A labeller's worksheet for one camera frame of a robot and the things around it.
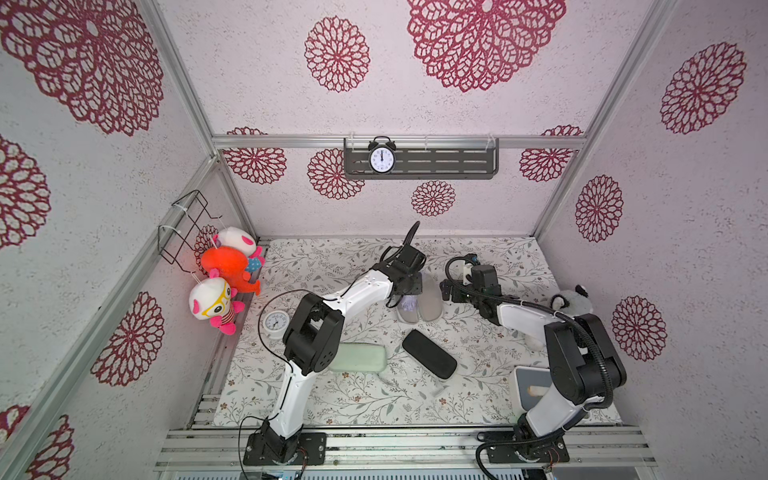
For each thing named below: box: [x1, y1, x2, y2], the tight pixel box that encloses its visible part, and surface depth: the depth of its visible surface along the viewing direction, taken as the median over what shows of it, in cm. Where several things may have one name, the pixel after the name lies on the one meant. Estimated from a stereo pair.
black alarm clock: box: [368, 135, 397, 175], surface depth 92 cm
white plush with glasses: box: [188, 268, 246, 335], surface depth 82 cm
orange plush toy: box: [201, 246, 261, 295], surface depth 91 cm
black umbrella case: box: [402, 329, 457, 379], surface depth 89 cm
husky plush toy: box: [550, 284, 593, 317], surface depth 80 cm
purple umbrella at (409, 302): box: [401, 294, 418, 312], surface depth 91 cm
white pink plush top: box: [213, 227, 266, 272], surface depth 97 cm
